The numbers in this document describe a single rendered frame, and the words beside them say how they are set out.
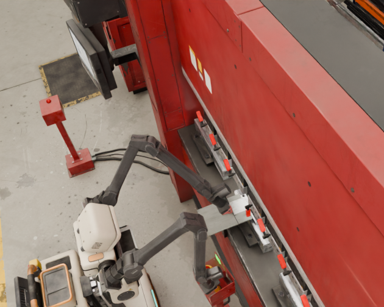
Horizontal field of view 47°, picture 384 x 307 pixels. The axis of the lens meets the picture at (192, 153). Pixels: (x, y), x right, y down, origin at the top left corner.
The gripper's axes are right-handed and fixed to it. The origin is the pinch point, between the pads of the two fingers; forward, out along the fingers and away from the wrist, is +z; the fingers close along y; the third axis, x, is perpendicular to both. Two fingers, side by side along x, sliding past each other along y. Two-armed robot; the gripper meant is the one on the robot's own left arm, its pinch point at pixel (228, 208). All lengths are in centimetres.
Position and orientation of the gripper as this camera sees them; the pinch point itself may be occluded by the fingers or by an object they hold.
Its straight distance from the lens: 250.3
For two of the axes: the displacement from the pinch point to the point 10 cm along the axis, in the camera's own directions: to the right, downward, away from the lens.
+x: -7.7, 5.9, 2.4
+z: 5.4, 4.1, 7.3
